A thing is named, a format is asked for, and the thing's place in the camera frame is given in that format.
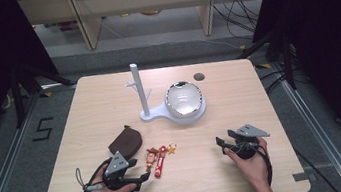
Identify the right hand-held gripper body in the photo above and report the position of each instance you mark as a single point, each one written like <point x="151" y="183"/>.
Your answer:
<point x="248" y="139"/>

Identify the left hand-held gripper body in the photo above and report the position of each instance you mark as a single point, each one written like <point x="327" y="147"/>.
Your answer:
<point x="116" y="166"/>

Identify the brown zipper pouch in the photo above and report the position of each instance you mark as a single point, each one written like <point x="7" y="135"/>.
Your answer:
<point x="126" y="144"/>

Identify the shiny white bowl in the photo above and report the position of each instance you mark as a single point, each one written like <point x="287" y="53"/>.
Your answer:
<point x="183" y="99"/>

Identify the white hook stand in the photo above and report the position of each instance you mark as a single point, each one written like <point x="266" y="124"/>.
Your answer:
<point x="139" y="90"/>

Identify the person's right hand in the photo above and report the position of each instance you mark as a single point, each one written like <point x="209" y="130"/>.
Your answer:
<point x="254" y="168"/>

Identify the grey tape strip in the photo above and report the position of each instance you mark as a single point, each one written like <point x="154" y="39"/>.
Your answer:
<point x="301" y="177"/>

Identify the round grey table grommet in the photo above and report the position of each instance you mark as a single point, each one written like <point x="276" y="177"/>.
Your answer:
<point x="199" y="77"/>

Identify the black metal stand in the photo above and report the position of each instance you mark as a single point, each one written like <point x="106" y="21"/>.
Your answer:
<point x="282" y="56"/>
<point x="20" y="93"/>

